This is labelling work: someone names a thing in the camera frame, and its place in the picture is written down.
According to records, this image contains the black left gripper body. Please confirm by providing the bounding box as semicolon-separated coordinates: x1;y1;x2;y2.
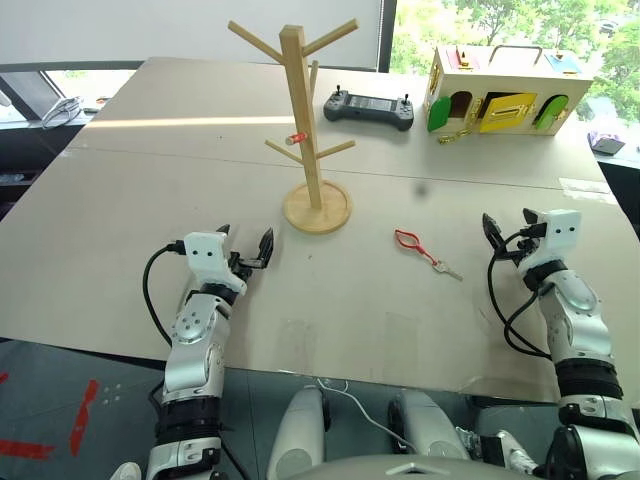
227;252;266;282

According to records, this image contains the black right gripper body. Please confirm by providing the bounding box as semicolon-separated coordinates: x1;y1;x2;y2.
493;223;548;266

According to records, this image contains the purple patterned pouch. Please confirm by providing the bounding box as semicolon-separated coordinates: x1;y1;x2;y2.
588;129;627;156

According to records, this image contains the wooden lock box with doors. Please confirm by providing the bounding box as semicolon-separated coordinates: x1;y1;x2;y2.
423;43;595;135

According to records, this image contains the wooden peg tree stand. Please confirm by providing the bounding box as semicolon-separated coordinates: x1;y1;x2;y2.
227;18;360;235

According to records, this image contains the grey handheld remote controller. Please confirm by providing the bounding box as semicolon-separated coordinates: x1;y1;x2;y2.
322;86;416;132

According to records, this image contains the silver left robot leg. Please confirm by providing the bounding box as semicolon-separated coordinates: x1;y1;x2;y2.
266;386;332;480

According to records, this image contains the silver robot leg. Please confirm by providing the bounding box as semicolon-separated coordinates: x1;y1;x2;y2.
387;389;472;462
266;386;332;480

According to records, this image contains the white bundled cloth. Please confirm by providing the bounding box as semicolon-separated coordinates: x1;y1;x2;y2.
41;95;82;130

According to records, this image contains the silver right robot leg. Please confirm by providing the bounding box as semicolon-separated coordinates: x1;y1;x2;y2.
387;389;472;462

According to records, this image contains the white rounded robot foot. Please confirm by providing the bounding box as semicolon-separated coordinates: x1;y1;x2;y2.
110;461;143;480

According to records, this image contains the grey robot torso edge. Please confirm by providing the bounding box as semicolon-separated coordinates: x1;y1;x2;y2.
298;452;506;480

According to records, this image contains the red floor tape strip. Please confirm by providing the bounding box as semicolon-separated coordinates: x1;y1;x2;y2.
0;438;56;461

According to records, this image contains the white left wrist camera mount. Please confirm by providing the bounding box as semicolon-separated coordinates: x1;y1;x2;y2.
183;230;249;294

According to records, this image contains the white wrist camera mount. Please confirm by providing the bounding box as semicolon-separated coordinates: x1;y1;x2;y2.
516;209;583;274
183;230;249;294

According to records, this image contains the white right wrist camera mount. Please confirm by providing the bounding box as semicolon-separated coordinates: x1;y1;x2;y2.
516;209;583;274

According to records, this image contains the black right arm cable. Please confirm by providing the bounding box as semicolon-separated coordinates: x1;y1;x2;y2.
487;243;552;358

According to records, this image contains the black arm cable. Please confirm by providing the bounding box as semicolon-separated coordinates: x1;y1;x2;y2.
142;240;189;347
487;243;552;358

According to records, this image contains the silver key with red strap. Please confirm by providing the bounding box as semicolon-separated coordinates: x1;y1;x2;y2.
394;228;464;283

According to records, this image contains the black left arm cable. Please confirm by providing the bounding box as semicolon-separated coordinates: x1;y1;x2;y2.
142;240;189;347

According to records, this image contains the gold latch chain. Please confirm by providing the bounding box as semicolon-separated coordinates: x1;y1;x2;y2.
438;127;474;146

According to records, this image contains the thin white cable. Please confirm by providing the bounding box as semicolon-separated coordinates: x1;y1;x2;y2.
316;377;417;452

